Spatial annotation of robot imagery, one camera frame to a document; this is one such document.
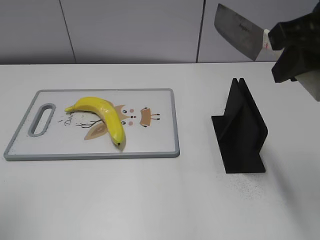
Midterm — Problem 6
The yellow plastic banana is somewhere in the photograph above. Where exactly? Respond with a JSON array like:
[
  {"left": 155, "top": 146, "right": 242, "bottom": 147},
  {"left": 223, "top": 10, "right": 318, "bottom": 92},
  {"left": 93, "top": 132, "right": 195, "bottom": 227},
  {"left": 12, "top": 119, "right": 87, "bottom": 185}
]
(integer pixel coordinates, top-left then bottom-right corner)
[{"left": 64, "top": 96, "right": 125, "bottom": 146}]

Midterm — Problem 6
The cleaver knife with white handle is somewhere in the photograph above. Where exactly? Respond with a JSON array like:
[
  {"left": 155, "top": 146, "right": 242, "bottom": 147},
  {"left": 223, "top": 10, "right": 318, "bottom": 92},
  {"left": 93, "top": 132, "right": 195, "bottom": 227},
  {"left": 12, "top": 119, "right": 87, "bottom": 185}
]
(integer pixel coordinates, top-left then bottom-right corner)
[{"left": 214, "top": 3, "right": 273, "bottom": 61}]

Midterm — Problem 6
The white cutting board grey rim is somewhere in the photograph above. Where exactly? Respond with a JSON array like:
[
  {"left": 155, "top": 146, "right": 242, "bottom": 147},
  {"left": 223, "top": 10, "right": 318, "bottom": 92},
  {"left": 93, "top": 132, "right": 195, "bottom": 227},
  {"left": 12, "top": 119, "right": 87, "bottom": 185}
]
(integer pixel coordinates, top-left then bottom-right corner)
[{"left": 3, "top": 87, "right": 181, "bottom": 162}]

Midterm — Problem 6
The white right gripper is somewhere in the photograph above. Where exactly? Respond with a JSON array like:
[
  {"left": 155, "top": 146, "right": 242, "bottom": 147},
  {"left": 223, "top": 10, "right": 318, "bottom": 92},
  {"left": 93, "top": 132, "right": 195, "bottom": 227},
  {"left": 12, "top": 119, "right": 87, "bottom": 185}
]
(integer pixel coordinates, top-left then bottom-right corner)
[{"left": 268, "top": 4, "right": 320, "bottom": 102}]

